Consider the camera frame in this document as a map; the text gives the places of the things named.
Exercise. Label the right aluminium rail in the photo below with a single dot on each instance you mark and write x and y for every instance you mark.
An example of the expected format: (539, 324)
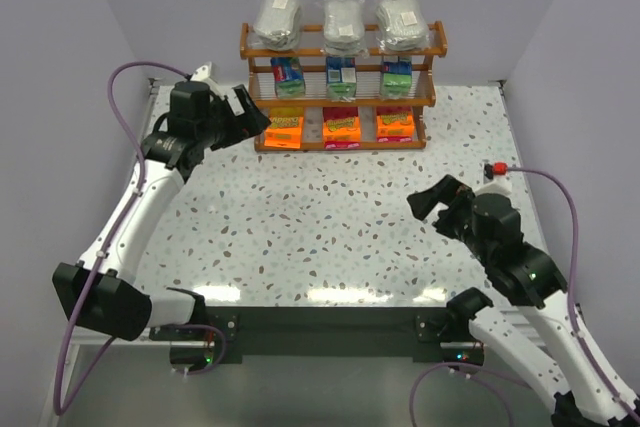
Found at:
(514, 316)

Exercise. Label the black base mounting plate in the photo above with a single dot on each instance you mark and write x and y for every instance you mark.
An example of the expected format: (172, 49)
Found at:
(422, 334)

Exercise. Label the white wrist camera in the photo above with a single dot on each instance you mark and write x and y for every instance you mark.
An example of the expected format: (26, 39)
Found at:
(495, 180)
(206, 74)

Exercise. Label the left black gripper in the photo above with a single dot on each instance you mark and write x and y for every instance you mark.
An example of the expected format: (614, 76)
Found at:
(235, 120)

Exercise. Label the silver scourer pack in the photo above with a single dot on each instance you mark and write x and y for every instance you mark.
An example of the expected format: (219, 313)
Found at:
(343, 28)
(277, 26)
(401, 25)

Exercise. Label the orange Scrub Daddy box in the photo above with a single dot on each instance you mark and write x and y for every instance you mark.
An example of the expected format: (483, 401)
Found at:
(286, 128)

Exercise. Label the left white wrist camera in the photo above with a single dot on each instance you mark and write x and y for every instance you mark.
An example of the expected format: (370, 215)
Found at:
(206, 74)

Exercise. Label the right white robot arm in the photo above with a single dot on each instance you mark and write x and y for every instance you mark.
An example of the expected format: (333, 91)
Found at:
(568, 371)

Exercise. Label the blue green colourful sponge pack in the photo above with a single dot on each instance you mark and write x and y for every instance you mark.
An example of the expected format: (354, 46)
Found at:
(288, 76)

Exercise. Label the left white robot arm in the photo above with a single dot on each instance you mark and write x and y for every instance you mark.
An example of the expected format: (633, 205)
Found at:
(98, 291)

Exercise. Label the orange pink Scrub Mommy box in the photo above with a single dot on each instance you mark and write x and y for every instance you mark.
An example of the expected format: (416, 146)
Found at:
(394, 124)

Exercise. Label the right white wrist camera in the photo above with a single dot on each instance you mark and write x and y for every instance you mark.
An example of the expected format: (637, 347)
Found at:
(495, 180)

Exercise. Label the orange Scrub Mommy box back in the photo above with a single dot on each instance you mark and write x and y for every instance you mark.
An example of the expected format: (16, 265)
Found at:
(341, 128)

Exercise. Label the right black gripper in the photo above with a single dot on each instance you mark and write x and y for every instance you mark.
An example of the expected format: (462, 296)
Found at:
(448, 214)

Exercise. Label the wooden three-tier shelf rack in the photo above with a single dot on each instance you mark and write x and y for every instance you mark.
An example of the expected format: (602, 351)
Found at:
(367, 97)

